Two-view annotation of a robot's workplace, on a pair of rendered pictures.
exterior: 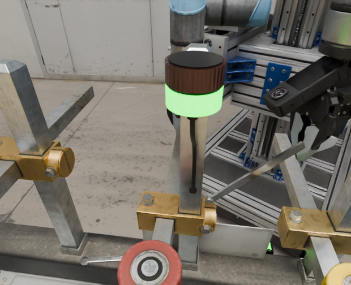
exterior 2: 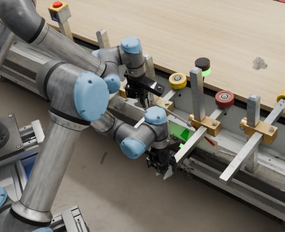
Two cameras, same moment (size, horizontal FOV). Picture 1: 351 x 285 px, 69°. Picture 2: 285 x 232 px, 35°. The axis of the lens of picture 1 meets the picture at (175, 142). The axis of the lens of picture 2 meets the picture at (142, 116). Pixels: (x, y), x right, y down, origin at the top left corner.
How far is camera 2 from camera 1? 1.90 m
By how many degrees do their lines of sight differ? 93
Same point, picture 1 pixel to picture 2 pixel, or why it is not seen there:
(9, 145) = (264, 127)
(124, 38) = not seen: outside the picture
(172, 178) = (198, 134)
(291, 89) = (156, 85)
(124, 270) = (231, 97)
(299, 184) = not seen: hidden behind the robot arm
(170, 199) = (205, 122)
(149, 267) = (225, 94)
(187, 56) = (203, 62)
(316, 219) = (160, 101)
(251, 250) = (175, 132)
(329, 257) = (168, 95)
